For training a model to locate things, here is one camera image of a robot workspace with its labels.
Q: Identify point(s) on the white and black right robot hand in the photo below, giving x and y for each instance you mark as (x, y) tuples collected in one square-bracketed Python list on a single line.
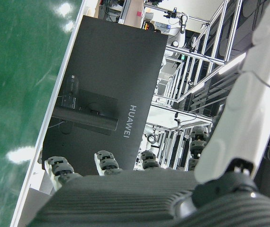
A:
[(125, 201)]

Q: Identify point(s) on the silver laptop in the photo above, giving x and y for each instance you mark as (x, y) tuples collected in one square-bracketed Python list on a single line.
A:
[(33, 203)]

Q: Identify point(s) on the black Huawei monitor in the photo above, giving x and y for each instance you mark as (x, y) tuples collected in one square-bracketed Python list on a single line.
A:
[(116, 59)]

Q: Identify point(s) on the green conveyor belt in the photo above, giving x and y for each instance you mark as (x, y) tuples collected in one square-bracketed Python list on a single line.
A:
[(11, 82)]

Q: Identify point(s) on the aluminium rack frame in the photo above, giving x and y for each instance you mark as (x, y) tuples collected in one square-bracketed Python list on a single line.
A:
[(215, 60)]

